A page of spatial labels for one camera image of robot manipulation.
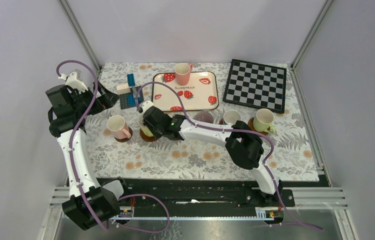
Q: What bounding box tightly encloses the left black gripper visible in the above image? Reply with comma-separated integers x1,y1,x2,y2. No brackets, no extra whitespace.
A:
69,80,119,116

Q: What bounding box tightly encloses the yellow mug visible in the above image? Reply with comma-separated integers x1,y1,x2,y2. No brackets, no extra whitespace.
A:
138,116,154,138

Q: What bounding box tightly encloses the brown coaster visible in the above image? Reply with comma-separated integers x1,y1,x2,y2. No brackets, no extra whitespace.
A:
139,130,157,142
247,117,271,136

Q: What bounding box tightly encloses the pink mug front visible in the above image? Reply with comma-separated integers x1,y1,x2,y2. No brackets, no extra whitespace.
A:
106,115,131,139

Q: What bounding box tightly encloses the pink mug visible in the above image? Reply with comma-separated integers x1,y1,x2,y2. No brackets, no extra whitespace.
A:
174,63,193,86
106,115,131,139

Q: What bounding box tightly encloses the grey purple mug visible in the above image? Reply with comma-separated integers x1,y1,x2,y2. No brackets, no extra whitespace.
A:
194,111,214,124

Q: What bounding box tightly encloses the dark walnut coaster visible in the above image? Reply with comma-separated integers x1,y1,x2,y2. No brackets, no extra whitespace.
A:
114,127,133,143

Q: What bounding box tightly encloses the strawberry print serving tray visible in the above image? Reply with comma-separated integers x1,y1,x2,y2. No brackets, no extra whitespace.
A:
151,71,219,112

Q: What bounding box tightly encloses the blue mug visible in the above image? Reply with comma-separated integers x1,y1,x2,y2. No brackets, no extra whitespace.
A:
222,109,242,125

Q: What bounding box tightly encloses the green mug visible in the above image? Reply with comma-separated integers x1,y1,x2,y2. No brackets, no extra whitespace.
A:
252,108,276,134

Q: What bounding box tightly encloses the black white chessboard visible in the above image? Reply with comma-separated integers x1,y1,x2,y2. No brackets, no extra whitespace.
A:
222,59,287,114

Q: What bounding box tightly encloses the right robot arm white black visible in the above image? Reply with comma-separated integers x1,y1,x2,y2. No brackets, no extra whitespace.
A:
139,101,282,206

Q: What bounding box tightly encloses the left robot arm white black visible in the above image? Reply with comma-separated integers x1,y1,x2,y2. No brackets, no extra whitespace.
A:
45,83,131,230

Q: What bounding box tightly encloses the toy block stack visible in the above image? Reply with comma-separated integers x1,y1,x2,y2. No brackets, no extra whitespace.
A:
117,73,144,110

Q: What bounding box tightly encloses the floral tablecloth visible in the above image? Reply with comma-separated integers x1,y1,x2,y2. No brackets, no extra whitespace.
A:
85,62,319,182

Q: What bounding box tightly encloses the pink mug back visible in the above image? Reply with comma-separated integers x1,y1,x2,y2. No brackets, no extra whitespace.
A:
174,63,193,86

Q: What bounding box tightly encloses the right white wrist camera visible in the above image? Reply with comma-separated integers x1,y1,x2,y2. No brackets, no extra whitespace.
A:
137,100,154,114

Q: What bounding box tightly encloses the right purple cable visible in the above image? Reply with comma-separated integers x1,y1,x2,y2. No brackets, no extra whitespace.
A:
135,81,325,232

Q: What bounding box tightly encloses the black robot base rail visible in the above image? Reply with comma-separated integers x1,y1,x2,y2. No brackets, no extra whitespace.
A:
66,177,329,218

